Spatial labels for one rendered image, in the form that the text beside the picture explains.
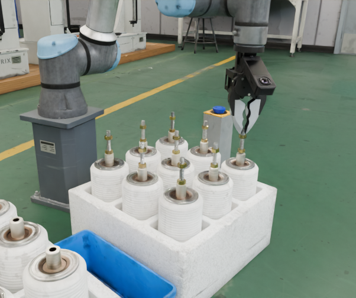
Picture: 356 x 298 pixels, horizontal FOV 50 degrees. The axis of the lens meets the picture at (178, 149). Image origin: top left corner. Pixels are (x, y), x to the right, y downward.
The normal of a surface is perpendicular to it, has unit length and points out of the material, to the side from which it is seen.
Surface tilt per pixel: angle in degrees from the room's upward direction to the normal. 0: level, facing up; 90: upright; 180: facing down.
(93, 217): 90
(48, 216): 0
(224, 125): 90
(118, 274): 88
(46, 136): 90
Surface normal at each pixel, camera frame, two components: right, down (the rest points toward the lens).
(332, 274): 0.03, -0.93
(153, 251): -0.65, 0.26
